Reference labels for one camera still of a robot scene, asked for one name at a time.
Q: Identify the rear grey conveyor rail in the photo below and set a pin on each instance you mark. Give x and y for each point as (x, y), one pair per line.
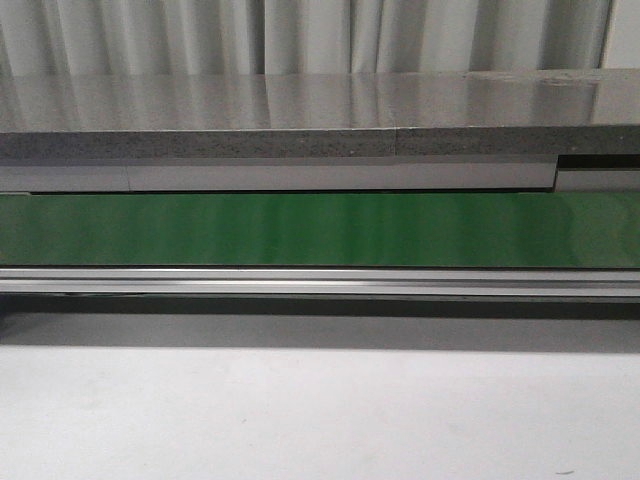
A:
(520, 172)

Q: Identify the front aluminium conveyor rail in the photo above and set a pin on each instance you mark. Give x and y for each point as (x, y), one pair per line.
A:
(614, 284)

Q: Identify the green conveyor belt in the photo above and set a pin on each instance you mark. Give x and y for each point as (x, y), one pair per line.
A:
(439, 230)

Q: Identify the white pleated curtain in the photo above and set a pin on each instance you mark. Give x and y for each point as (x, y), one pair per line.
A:
(282, 37)

